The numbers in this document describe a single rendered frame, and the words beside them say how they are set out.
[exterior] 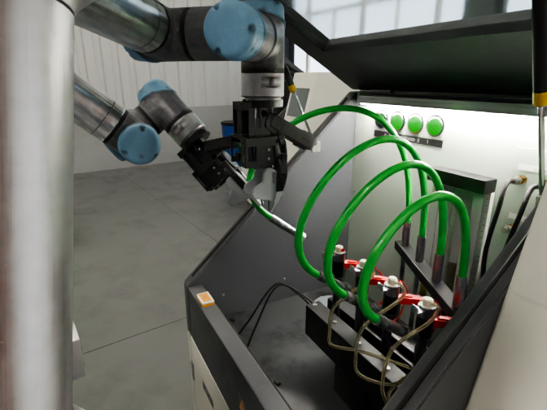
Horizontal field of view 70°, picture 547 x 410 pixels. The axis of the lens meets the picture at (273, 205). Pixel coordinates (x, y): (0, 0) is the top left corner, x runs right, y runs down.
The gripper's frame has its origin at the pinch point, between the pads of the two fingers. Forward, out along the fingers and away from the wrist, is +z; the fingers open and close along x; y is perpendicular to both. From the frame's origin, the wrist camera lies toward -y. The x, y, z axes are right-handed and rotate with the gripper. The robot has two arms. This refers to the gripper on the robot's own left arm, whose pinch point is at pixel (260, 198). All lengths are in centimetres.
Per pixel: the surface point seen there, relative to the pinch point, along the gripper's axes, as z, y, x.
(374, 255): 18.5, -11.9, 30.3
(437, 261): 32.6, -19.2, 8.0
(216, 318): 14.1, 26.7, -0.4
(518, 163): 29, -43, 4
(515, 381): 43, -15, 33
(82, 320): -26, 164, -141
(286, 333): 30.9, 21.9, -15.7
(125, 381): 18, 132, -95
